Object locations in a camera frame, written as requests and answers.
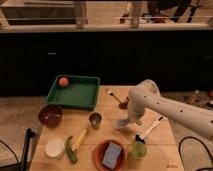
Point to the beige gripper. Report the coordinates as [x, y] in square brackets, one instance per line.
[135, 118]

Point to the grey blue towel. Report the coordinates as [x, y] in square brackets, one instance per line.
[120, 123]

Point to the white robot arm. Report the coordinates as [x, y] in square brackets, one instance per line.
[147, 95]

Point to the green cup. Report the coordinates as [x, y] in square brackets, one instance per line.
[138, 150]

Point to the small metal cup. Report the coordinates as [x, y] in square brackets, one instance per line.
[95, 120]

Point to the brown wooden spoon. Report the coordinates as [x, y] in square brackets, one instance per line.
[109, 92]

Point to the blue grey sponge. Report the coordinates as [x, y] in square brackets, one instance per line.
[111, 155]

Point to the orange bowl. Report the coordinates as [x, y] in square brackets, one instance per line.
[98, 153]

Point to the green plastic tray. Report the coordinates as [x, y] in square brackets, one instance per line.
[81, 92]

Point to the yellow corn cob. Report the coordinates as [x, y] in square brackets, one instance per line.
[76, 144]

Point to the green pepper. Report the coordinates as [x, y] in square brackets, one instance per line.
[71, 154]

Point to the orange ball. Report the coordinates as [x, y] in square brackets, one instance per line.
[63, 82]

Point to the dark brown bowl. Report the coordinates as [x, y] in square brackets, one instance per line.
[50, 115]

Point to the white round lid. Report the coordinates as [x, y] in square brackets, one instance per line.
[55, 148]

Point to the black stand left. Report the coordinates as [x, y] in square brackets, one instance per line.
[21, 164]

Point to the white handled black brush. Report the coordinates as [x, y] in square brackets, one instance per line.
[141, 137]

